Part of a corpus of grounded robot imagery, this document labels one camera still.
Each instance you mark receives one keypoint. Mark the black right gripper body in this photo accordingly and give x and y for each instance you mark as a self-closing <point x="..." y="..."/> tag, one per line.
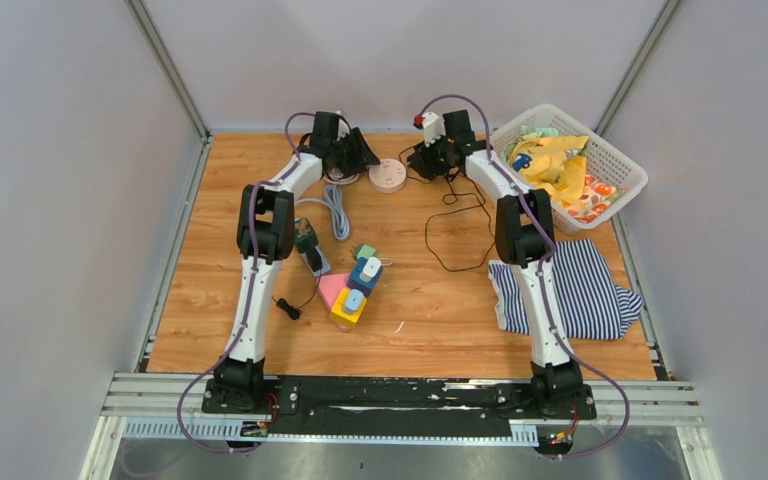
<point x="437" y="156"/>

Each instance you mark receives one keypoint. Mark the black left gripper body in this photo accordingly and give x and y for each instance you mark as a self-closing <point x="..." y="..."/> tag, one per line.
<point x="342" y="150"/>

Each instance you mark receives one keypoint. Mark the round pink power socket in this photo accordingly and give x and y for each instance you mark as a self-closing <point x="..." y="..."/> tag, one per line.
<point x="389" y="176"/>

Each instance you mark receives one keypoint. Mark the dark green cube socket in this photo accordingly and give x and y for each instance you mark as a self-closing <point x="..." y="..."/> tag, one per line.
<point x="305" y="237"/>

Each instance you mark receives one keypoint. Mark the white USB charger plug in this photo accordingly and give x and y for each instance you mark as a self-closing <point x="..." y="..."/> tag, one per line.
<point x="370" y="269"/>

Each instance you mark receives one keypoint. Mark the light blue power strip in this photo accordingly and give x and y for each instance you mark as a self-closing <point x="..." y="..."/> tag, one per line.
<point x="316" y="261"/>

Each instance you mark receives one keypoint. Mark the blue cube power socket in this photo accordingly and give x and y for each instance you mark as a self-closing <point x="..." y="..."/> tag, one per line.
<point x="355" y="282"/>

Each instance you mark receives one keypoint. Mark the light blue small charger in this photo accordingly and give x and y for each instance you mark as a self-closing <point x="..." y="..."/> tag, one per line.
<point x="353" y="301"/>

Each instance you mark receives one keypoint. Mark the yellow cube power socket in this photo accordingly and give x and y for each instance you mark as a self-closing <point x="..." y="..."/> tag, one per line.
<point x="344" y="321"/>

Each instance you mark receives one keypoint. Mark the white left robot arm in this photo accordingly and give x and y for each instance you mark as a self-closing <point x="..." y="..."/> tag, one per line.
<point x="265" y="237"/>

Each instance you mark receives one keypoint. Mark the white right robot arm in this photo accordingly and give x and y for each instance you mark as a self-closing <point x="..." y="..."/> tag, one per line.
<point x="524" y="240"/>

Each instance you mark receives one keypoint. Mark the green USB charger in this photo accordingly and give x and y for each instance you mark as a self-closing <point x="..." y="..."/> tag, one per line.
<point x="364" y="251"/>

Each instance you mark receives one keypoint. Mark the yellow cloth in basket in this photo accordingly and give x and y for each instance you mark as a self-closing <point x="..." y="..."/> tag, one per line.
<point x="553" y="163"/>

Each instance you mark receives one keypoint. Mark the pink triangular power socket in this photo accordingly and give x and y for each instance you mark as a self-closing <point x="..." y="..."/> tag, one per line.
<point x="330" y="289"/>

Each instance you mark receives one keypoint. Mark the floral cloth in basket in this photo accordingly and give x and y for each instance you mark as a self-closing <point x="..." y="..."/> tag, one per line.
<point x="594" y="199"/>

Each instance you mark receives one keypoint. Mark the white plastic basket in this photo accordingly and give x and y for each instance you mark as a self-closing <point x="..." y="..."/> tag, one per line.
<point x="604" y="162"/>

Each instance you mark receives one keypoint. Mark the blue striped shirt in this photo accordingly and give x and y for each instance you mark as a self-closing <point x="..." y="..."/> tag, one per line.
<point x="592" y="305"/>

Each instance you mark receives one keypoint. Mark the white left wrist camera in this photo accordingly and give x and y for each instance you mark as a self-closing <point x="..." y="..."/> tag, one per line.
<point x="344" y="128"/>

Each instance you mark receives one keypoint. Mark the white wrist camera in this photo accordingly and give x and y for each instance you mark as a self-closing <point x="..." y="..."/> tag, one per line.
<point x="344" y="128"/>
<point x="432" y="126"/>

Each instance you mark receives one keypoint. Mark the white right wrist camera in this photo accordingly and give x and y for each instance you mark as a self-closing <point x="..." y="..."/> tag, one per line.
<point x="432" y="126"/>

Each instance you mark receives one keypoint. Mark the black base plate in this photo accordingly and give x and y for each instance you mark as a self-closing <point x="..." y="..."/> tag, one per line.
<point x="395" y="407"/>

